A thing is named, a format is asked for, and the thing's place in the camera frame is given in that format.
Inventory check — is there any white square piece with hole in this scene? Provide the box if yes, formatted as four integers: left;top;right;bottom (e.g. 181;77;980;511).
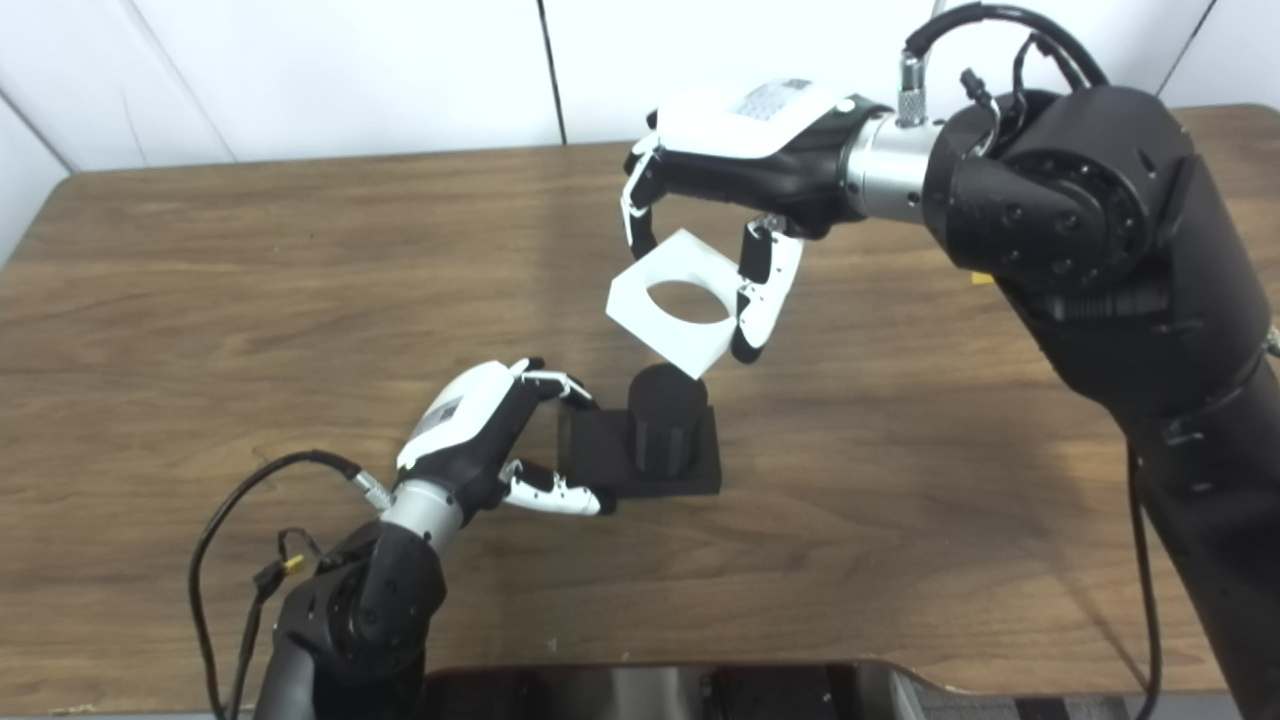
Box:
606;229;761;381

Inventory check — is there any thin black wire loop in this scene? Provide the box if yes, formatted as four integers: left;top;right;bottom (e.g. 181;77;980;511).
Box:
960;32;1091;116

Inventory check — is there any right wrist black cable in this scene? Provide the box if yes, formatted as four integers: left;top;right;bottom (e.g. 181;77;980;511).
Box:
900;2;1163;720

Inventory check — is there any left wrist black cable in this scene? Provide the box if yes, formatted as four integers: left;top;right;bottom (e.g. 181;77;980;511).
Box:
188;450;393;720

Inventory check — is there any black peg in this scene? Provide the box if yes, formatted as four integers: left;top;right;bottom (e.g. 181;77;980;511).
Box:
558;363;723;501

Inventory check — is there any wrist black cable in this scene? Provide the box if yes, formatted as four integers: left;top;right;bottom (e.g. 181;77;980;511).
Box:
900;2;1163;720
188;450;393;720

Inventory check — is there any thin wire with yellow connector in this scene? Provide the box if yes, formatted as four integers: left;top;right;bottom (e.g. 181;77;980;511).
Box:
230;528;326;720

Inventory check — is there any dark robot torso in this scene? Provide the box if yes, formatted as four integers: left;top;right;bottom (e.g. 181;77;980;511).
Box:
420;658;1236;720

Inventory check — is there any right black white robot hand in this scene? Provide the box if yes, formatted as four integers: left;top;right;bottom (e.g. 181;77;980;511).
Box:
620;78;891;365

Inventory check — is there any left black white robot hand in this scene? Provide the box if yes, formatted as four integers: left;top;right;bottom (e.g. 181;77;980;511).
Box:
397;357;618;518

